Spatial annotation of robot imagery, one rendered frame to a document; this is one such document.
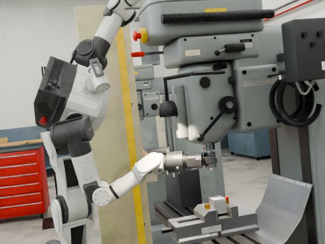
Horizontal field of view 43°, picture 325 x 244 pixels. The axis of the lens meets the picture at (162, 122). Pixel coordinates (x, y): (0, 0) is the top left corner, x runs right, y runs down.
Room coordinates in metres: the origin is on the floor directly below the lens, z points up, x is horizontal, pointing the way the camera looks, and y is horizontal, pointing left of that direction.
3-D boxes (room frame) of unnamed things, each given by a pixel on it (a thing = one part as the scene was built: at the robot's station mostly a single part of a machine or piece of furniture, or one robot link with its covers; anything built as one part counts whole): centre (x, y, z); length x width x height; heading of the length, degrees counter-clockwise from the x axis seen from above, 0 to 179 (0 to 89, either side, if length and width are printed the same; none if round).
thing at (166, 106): (1.58, -0.03, 1.47); 0.07 x 0.07 x 0.06
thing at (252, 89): (1.74, -0.37, 1.47); 0.24 x 0.19 x 0.26; 15
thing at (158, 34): (1.70, -0.20, 1.81); 0.47 x 0.26 x 0.16; 105
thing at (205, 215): (1.65, -0.14, 1.03); 0.12 x 0.06 x 0.04; 14
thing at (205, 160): (1.66, -0.17, 1.23); 0.06 x 0.02 x 0.03; 81
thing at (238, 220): (1.65, -0.16, 0.99); 0.35 x 0.15 x 0.11; 104
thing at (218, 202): (1.66, -0.19, 1.05); 0.06 x 0.05 x 0.06; 14
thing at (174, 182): (2.20, -0.07, 1.04); 0.22 x 0.12 x 0.20; 19
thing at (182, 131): (1.66, -0.07, 1.44); 0.04 x 0.04 x 0.21; 15
